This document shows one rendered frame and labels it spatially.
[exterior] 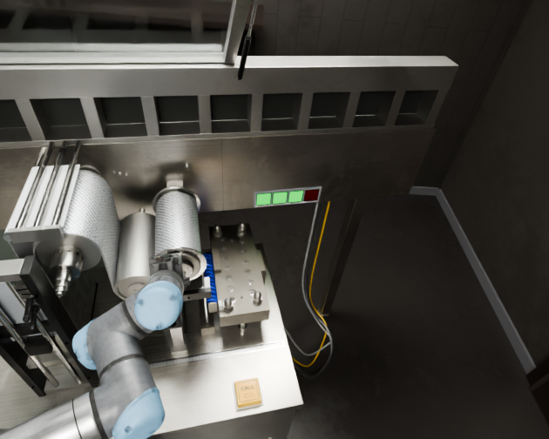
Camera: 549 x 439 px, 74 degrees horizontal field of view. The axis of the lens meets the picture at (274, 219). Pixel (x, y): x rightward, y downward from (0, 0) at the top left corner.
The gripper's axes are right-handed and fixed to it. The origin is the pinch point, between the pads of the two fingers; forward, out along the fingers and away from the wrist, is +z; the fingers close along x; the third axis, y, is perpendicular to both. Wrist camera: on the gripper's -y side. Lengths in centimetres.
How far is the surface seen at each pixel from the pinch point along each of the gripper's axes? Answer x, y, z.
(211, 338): -8.7, -27.5, 23.5
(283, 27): -74, 124, 142
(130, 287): 11.9, -3.2, 7.6
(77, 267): 20.3, 5.9, -6.3
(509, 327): -195, -79, 94
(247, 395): -17.5, -39.1, 5.7
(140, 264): 8.5, 2.7, 7.8
